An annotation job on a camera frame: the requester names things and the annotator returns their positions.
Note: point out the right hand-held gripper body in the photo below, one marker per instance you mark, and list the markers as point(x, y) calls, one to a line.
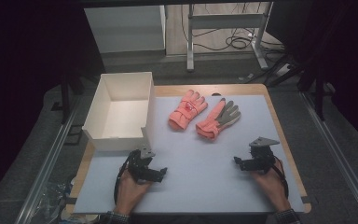
point(262, 157)

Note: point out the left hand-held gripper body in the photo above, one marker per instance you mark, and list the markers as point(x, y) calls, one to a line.
point(138, 165)

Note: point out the pink glove with grey palm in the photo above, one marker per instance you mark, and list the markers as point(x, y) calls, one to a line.
point(213, 123)

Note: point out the white box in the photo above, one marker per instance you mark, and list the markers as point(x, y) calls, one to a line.
point(121, 116)

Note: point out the pink glove with red label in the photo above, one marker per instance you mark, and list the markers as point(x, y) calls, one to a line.
point(185, 113)

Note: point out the person's left hand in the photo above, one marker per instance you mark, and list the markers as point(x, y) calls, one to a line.
point(129, 193)

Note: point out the person's right hand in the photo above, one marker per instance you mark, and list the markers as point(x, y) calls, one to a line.
point(275, 186)

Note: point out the light blue table mat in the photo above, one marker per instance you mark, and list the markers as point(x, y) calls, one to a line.
point(199, 174)

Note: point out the black tape strip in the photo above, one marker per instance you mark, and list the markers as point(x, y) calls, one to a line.
point(306, 199)
point(71, 200)

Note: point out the dark metal stand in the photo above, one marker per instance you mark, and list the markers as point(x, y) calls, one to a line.
point(318, 93)
point(65, 99)

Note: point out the white power strip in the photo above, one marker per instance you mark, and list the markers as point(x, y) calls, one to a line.
point(282, 70)

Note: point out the clear plastic bag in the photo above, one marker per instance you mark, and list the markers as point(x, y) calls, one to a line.
point(54, 202)

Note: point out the white cabinet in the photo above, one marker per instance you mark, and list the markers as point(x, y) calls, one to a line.
point(124, 29)

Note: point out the metal floor rail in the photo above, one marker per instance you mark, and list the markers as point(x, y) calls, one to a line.
point(338, 158)
point(48, 165)

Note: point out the grey metal desk frame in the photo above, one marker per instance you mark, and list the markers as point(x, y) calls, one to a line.
point(227, 21)

